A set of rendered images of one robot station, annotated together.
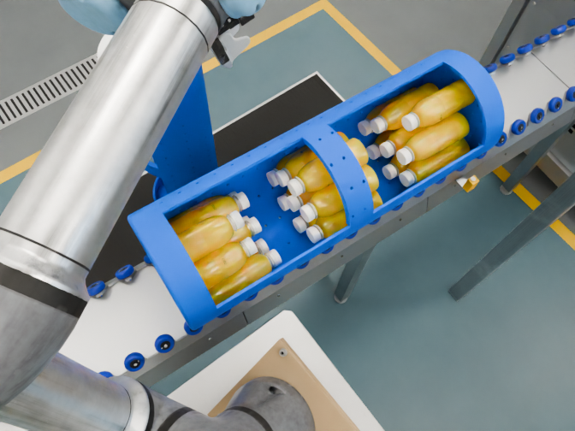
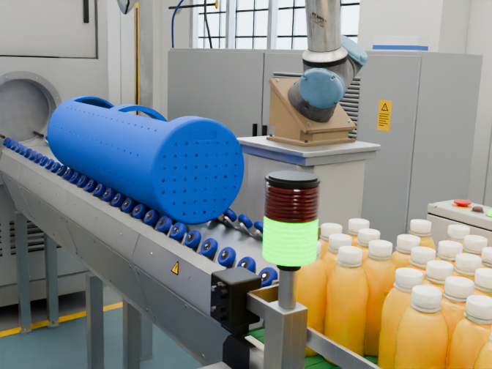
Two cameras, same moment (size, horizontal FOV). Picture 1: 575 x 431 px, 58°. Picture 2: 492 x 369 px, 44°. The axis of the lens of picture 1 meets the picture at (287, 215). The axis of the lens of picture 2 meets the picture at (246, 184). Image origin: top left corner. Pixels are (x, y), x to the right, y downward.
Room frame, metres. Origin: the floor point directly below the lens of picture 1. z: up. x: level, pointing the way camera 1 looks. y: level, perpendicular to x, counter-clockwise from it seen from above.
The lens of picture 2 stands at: (0.13, 1.82, 1.39)
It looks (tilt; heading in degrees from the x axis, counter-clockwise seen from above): 12 degrees down; 273
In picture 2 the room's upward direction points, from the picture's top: 2 degrees clockwise
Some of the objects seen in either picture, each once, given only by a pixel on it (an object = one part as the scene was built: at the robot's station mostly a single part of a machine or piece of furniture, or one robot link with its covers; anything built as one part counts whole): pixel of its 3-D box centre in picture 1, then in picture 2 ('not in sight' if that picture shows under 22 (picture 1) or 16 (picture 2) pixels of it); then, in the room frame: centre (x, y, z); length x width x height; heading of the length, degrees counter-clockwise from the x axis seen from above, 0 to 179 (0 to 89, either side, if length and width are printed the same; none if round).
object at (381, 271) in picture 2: not in sight; (375, 301); (-0.04, 0.83, 0.99); 0.07 x 0.07 x 0.18
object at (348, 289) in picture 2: not in sight; (345, 309); (0.02, 0.87, 0.99); 0.07 x 0.07 x 0.18
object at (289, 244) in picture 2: not in sight; (290, 237); (0.12, 1.13, 1.18); 0.06 x 0.06 x 0.05
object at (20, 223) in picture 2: not in sight; (23, 273); (1.39, -0.95, 0.31); 0.06 x 0.06 x 0.63; 38
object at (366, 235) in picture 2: not in sight; (368, 236); (-0.03, 0.76, 1.08); 0.04 x 0.04 x 0.02
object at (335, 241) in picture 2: not in sight; (340, 241); (0.03, 0.80, 1.08); 0.04 x 0.04 x 0.02
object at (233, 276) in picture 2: not in sight; (237, 300); (0.20, 0.76, 0.95); 0.10 x 0.07 x 0.10; 38
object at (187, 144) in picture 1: (173, 139); not in sight; (1.01, 0.43, 0.59); 0.28 x 0.28 x 0.88
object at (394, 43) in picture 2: not in sight; (400, 44); (-0.43, -1.33, 1.48); 0.24 x 0.12 x 0.08; 140
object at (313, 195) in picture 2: not in sight; (291, 200); (0.12, 1.13, 1.23); 0.06 x 0.06 x 0.04
